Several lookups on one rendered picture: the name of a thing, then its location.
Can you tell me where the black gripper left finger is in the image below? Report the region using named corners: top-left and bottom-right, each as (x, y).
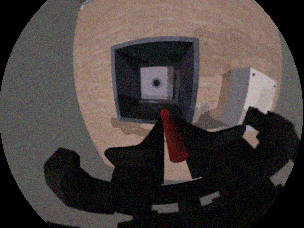
top-left (104, 118), bottom-right (165, 185)

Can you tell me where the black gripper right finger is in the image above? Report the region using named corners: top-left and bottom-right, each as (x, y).
top-left (172, 117), bottom-right (247, 179)

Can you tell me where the dark red peg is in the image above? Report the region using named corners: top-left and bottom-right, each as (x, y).
top-left (160, 109), bottom-right (189, 163)

